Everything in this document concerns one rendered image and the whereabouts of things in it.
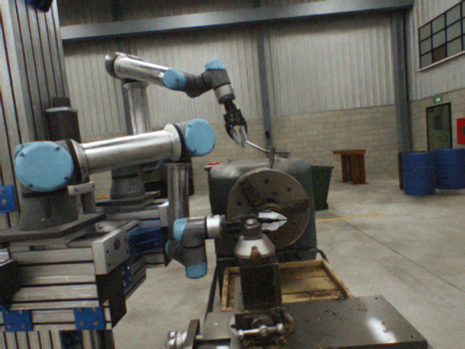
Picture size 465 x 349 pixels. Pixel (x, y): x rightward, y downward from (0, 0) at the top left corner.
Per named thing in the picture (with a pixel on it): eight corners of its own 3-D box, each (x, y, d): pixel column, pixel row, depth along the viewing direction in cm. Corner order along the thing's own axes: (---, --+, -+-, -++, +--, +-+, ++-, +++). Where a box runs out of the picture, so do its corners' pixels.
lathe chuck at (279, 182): (224, 240, 127) (230, 164, 124) (300, 247, 126) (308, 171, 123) (223, 247, 118) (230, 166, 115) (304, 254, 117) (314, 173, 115)
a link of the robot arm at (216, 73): (209, 67, 128) (225, 58, 124) (218, 92, 129) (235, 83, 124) (198, 65, 121) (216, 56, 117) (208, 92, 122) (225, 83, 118)
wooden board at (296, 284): (225, 278, 111) (224, 267, 111) (325, 269, 110) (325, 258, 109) (221, 325, 81) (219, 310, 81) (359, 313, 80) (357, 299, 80)
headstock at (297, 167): (218, 225, 193) (212, 163, 190) (293, 217, 192) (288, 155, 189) (210, 257, 134) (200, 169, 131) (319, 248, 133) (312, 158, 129)
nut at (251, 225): (242, 234, 61) (240, 217, 61) (262, 233, 61) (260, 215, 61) (243, 240, 57) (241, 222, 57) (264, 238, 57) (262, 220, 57)
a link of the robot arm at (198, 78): (175, 79, 124) (195, 67, 119) (192, 83, 134) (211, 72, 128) (180, 97, 124) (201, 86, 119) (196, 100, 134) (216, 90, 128)
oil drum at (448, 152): (429, 187, 729) (426, 150, 722) (453, 185, 729) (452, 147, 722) (446, 190, 670) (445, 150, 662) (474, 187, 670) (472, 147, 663)
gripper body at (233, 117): (227, 129, 119) (216, 99, 119) (227, 130, 128) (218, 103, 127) (245, 122, 119) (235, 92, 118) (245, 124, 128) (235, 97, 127)
